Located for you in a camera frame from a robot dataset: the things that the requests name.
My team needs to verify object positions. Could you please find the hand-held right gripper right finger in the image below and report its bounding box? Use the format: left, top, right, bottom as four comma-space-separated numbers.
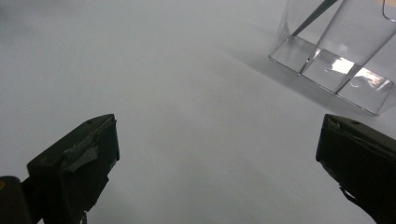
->
315, 113, 396, 224

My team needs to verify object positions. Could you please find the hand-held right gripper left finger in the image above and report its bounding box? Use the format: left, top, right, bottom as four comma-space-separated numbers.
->
25, 113, 121, 224

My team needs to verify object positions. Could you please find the thin dark brush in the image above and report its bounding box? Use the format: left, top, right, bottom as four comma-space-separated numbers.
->
290, 0, 340, 37

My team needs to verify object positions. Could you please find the clear acrylic organizer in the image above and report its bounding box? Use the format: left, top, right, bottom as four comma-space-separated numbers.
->
268, 0, 396, 117

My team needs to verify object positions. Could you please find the white table cover sheet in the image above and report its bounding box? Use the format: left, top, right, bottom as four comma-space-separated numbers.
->
0, 0, 396, 224

